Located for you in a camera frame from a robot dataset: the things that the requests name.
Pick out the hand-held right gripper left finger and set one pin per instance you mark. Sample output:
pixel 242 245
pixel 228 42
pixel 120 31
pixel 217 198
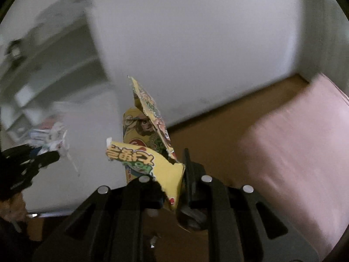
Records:
pixel 147 193

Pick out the yellow printed snack wrapper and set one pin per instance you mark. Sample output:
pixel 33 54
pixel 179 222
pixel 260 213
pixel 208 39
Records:
pixel 141 131

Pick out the white blue wrapper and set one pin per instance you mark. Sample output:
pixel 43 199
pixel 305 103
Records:
pixel 53 137

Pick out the white desk hutch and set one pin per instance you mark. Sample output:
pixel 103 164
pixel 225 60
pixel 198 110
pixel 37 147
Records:
pixel 54 60

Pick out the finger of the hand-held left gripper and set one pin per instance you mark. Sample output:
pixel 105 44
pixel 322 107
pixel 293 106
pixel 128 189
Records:
pixel 20 152
pixel 45 159

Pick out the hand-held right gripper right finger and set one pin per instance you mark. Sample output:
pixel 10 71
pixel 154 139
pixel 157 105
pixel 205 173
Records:
pixel 192 185

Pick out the person's left hand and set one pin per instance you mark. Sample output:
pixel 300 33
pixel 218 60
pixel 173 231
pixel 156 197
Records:
pixel 11 207

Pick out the pink blanket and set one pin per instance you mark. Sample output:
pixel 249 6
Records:
pixel 300 155

